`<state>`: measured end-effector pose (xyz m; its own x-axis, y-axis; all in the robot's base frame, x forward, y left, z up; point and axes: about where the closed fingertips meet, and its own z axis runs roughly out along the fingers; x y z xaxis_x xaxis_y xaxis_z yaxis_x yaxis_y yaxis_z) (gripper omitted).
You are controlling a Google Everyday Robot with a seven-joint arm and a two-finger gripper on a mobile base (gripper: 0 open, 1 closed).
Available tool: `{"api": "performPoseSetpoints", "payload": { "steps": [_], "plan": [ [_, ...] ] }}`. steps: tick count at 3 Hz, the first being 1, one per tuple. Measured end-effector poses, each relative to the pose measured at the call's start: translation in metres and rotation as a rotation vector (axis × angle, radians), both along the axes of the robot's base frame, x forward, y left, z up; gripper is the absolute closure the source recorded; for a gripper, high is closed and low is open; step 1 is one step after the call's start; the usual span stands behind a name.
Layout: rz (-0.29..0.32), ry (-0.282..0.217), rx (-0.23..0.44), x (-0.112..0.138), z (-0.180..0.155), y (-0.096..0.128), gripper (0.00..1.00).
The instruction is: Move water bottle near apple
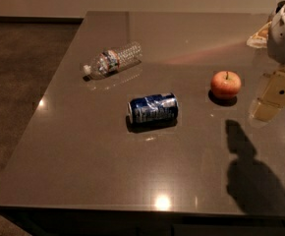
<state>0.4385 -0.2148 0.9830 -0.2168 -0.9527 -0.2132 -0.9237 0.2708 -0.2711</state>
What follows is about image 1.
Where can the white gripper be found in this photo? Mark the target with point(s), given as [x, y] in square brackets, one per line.
[272, 97]

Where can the clear plastic water bottle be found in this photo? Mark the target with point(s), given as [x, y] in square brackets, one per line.
[113, 61]

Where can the red yellow apple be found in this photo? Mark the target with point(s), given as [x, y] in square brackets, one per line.
[225, 85]

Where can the snack jar with black lid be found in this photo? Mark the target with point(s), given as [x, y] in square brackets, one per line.
[260, 37]

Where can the blue crushed soda can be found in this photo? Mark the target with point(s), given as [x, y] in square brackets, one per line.
[153, 108]

